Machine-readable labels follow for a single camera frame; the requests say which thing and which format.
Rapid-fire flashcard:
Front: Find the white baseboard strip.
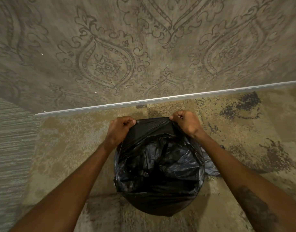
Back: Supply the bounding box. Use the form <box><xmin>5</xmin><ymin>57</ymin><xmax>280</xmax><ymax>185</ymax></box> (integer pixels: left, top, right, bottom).
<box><xmin>35</xmin><ymin>80</ymin><xmax>296</xmax><ymax>116</ymax></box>

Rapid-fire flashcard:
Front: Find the person's right hand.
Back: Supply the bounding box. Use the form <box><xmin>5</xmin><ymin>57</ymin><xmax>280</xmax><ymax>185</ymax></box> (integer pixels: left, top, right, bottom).
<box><xmin>169</xmin><ymin>111</ymin><xmax>206</xmax><ymax>139</ymax></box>

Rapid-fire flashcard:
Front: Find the person's left forearm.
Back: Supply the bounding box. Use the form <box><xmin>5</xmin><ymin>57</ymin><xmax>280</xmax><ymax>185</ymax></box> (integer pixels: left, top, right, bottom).
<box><xmin>9</xmin><ymin>142</ymin><xmax>111</xmax><ymax>232</ymax></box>

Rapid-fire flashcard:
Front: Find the person's right forearm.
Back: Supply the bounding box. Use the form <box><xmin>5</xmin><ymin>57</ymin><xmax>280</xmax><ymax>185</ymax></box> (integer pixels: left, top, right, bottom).
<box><xmin>194</xmin><ymin>131</ymin><xmax>296</xmax><ymax>232</ymax></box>

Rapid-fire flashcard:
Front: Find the black plastic trash bag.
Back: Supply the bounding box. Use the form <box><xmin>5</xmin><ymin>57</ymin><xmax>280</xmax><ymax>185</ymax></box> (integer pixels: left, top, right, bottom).
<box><xmin>113</xmin><ymin>117</ymin><xmax>221</xmax><ymax>217</ymax></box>

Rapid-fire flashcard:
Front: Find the person's left hand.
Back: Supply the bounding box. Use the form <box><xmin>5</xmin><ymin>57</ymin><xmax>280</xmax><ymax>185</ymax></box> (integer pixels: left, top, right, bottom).
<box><xmin>104</xmin><ymin>116</ymin><xmax>137</xmax><ymax>152</ymax></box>

